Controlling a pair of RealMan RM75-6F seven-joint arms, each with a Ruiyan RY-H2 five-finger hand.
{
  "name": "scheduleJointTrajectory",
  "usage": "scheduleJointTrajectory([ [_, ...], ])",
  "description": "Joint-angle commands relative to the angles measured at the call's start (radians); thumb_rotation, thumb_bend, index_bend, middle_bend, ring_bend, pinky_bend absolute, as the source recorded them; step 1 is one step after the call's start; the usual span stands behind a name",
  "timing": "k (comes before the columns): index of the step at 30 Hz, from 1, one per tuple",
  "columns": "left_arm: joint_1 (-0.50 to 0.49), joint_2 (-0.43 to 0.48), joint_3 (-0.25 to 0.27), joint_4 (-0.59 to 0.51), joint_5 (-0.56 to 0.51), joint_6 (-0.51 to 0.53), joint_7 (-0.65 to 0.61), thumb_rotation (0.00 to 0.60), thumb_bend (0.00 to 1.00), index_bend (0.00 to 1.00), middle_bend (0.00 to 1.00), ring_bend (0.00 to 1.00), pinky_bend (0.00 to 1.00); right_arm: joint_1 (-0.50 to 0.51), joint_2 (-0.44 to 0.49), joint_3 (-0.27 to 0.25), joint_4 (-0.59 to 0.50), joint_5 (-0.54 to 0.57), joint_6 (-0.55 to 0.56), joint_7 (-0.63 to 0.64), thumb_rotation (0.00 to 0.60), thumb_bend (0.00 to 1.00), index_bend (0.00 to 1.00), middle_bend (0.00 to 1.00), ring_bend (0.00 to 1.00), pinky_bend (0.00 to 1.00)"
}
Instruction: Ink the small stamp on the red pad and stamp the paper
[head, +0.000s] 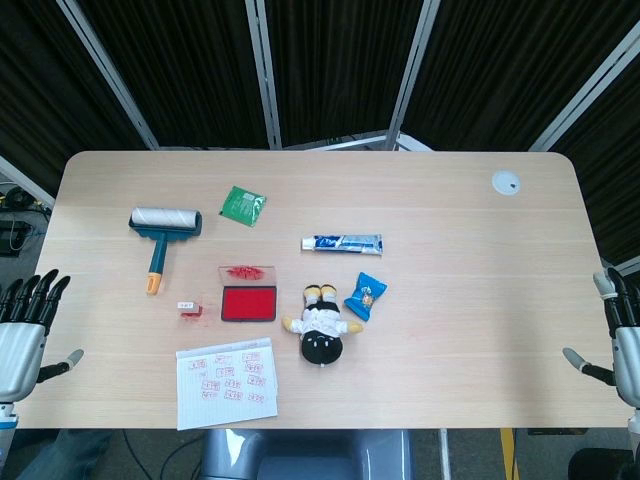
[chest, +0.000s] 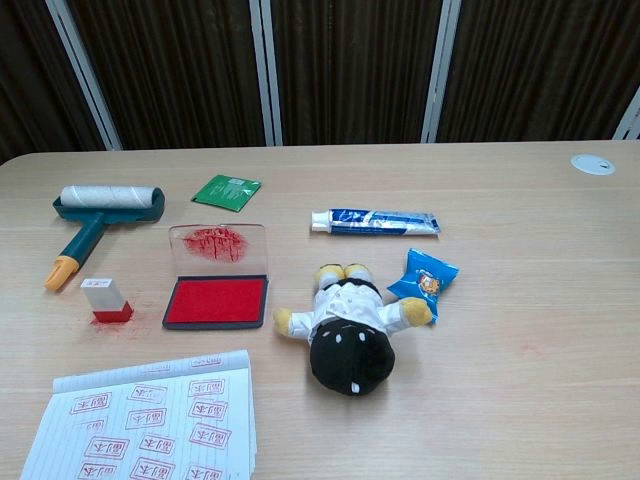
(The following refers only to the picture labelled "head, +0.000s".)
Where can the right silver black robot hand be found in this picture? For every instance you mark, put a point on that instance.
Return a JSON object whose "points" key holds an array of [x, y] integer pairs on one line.
{"points": [[627, 360]]}

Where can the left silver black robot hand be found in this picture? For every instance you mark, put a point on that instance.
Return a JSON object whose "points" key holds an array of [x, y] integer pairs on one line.
{"points": [[20, 350]]}

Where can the small red stamp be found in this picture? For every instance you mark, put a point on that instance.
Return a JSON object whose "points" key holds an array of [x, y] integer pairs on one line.
{"points": [[186, 307]]}

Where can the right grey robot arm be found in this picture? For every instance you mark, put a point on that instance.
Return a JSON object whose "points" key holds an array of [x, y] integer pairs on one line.
{"points": [[635, 420]]}

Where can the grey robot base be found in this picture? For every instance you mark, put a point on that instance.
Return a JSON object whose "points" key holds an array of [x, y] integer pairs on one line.
{"points": [[310, 455]]}

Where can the red ink pad case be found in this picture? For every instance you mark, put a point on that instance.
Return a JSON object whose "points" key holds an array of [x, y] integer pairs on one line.
{"points": [[248, 305]]}

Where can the black rounded equipment base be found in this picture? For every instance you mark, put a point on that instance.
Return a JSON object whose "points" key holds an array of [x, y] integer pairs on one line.
{"points": [[605, 465]]}

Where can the black floor device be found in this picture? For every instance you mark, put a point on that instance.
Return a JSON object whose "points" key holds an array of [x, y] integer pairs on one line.
{"points": [[12, 240]]}

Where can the blue denim cloth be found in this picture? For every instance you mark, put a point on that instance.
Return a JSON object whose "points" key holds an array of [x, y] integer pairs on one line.
{"points": [[70, 455]]}

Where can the dark curtain panel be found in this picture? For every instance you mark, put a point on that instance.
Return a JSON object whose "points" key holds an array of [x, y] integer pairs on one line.
{"points": [[40, 100], [500, 75], [190, 75], [340, 65], [615, 175]]}

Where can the teal lint roller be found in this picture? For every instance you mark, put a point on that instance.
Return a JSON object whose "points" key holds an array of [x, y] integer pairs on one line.
{"points": [[165, 220]]}

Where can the white table leg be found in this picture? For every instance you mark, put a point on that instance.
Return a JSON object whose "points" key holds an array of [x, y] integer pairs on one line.
{"points": [[445, 455]]}

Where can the white stamped paper notepad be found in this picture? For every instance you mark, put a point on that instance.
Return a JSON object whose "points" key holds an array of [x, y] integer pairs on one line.
{"points": [[225, 400]]}

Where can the white round grommet cap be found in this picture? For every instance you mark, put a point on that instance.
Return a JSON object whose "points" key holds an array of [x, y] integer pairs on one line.
{"points": [[505, 183]]}

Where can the green foil sachet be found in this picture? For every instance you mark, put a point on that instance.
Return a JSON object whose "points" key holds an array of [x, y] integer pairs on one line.
{"points": [[242, 205]]}

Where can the blue snack packet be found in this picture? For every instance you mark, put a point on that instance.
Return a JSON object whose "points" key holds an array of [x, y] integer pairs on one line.
{"points": [[366, 295]]}

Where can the black white plush doll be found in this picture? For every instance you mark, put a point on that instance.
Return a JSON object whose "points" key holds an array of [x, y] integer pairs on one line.
{"points": [[322, 325]]}

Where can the grey metal partition foot bar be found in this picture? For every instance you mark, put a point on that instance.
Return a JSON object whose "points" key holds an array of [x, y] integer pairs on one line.
{"points": [[415, 142], [340, 142]]}

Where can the blue white toothpaste tube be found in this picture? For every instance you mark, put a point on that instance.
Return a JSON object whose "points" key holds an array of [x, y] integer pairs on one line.
{"points": [[345, 243]]}

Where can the grey metal partition post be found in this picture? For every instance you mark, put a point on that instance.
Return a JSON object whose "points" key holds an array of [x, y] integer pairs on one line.
{"points": [[412, 75], [104, 65], [25, 182], [265, 75], [590, 102]]}

